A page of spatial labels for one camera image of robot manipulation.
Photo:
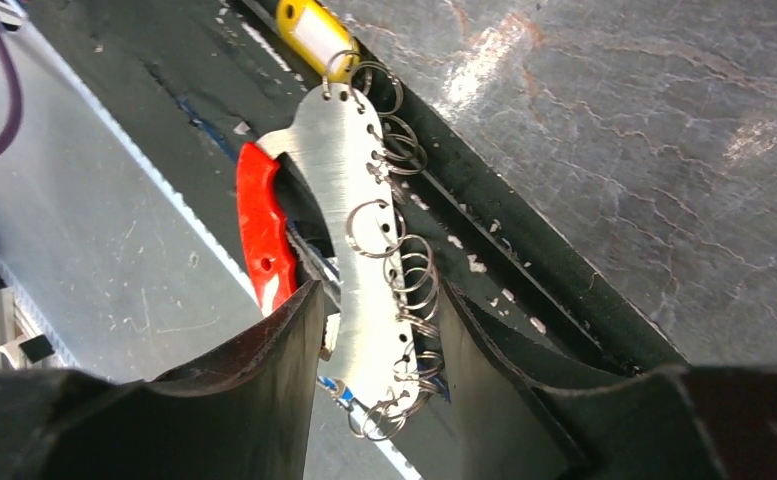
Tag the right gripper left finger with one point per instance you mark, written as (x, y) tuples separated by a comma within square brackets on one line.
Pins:
[(240, 411)]

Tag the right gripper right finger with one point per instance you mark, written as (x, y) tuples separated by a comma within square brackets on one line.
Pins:
[(523, 411)]

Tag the yellow key tag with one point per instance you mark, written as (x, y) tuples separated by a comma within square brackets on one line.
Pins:
[(315, 34)]

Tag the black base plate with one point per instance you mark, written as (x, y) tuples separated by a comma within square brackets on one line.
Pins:
[(191, 81)]

